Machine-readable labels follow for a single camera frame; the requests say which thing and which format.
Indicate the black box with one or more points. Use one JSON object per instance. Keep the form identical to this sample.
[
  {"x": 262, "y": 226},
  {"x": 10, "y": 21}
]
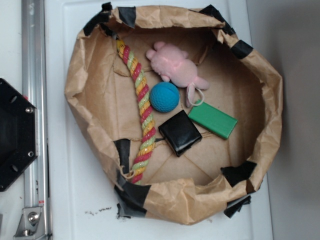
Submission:
[{"x": 180, "y": 133}]

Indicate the blue dimpled ball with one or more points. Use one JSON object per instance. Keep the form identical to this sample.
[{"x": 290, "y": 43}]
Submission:
[{"x": 164, "y": 97}]

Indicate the pink plush toy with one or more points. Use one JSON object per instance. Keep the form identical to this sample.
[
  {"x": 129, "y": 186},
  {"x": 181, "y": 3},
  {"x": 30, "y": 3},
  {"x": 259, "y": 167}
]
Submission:
[{"x": 172, "y": 65}]

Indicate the green rectangular block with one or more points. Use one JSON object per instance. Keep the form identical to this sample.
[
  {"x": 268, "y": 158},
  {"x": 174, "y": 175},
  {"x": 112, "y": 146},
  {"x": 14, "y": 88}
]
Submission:
[{"x": 213, "y": 120}]

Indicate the brown paper bag bin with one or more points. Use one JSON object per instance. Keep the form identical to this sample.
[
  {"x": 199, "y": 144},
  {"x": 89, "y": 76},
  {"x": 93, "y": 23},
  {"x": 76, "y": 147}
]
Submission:
[{"x": 214, "y": 172}]

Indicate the multicolour twisted rope toy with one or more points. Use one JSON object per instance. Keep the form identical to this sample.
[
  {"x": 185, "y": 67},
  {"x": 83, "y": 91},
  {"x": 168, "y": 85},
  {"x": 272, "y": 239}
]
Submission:
[{"x": 148, "y": 125}]

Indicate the aluminium extrusion rail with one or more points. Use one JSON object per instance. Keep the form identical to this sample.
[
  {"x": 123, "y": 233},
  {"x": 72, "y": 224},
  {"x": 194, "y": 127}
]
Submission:
[{"x": 36, "y": 176}]

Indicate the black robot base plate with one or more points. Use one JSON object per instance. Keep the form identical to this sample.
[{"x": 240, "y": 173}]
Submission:
[{"x": 18, "y": 147}]

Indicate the metal corner bracket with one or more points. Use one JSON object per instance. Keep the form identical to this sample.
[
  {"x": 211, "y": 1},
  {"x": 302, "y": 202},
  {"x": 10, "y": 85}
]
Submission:
[{"x": 31, "y": 224}]

